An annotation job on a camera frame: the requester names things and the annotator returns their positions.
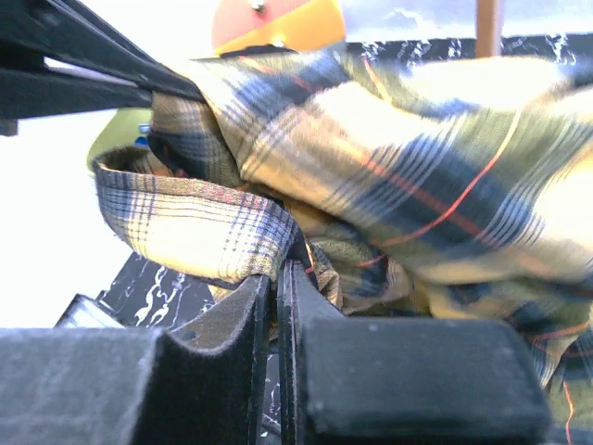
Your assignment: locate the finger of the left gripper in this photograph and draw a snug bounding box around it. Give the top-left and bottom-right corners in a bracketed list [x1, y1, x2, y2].
[1, 1, 203, 136]

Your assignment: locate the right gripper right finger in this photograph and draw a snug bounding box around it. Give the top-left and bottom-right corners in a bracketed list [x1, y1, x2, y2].
[277, 261, 552, 444]

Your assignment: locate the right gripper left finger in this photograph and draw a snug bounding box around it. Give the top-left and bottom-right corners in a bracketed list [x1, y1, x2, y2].
[1, 276, 269, 444]

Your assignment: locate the yellow plaid flannel shirt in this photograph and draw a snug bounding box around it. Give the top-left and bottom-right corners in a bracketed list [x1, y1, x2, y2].
[92, 48, 592, 444]

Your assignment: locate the green plastic laundry bin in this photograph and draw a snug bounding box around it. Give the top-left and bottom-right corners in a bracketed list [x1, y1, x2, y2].
[86, 108, 152, 172]

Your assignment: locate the white orange cylindrical container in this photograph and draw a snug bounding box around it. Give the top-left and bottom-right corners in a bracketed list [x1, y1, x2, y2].
[211, 0, 346, 56]

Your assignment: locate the wooden clothes rack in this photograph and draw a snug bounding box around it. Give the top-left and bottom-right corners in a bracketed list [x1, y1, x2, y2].
[475, 0, 504, 58]

